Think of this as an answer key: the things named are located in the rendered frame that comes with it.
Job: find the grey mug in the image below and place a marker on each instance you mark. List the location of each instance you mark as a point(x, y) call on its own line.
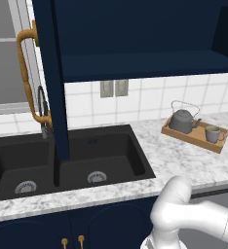
point(212, 134)

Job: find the grey dishwasher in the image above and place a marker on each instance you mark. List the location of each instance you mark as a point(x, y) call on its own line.
point(213, 197)

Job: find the dark grey sink tap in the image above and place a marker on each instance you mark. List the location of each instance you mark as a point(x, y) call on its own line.
point(42, 107)

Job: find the window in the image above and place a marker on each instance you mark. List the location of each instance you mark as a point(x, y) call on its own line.
point(5, 64)

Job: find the navy base cupboard door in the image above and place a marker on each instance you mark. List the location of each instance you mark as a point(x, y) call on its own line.
point(116, 223)
point(28, 233)

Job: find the wooden tray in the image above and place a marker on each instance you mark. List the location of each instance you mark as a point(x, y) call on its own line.
point(197, 137)

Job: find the black double sink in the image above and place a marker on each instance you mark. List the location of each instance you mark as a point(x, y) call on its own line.
point(112, 152)

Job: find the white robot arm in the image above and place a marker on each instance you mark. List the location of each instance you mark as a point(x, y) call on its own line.
point(181, 214)

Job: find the grey sink drain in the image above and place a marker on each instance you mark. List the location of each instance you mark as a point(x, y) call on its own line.
point(25, 187)
point(97, 177)

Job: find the grey wall socket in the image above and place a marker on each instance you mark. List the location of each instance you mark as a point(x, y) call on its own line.
point(121, 88)
point(106, 89)

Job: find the brass cupboard knob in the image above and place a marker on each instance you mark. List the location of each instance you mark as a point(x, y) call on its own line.
point(81, 241)
point(64, 243)

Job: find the grey kettle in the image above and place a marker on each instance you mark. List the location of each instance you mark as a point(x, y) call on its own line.
point(181, 121)

